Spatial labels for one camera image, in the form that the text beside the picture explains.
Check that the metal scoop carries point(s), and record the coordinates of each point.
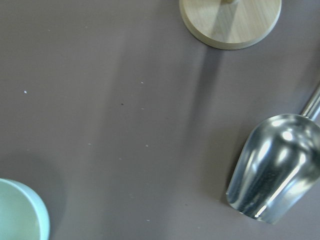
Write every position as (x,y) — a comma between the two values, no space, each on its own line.
(278,165)

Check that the light green bowl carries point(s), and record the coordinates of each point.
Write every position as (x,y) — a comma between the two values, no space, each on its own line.
(23,214)

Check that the wooden mug tree stand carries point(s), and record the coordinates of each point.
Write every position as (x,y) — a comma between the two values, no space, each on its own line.
(230,24)

